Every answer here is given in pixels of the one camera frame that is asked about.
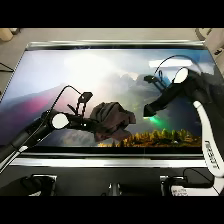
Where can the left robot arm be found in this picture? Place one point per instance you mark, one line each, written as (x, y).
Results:
(31, 132)

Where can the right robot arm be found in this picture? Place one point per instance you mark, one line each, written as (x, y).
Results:
(208, 133)

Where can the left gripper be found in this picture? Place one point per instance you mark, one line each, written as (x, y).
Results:
(88, 125)

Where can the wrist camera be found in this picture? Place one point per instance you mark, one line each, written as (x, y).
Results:
(151, 79)
(83, 98)

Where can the brown garment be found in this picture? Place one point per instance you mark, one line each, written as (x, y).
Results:
(111, 120)

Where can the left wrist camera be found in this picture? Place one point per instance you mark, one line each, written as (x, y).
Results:
(83, 98)

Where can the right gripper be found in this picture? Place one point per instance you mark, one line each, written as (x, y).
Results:
(154, 108)

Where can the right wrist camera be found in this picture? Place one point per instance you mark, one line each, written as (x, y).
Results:
(151, 79)

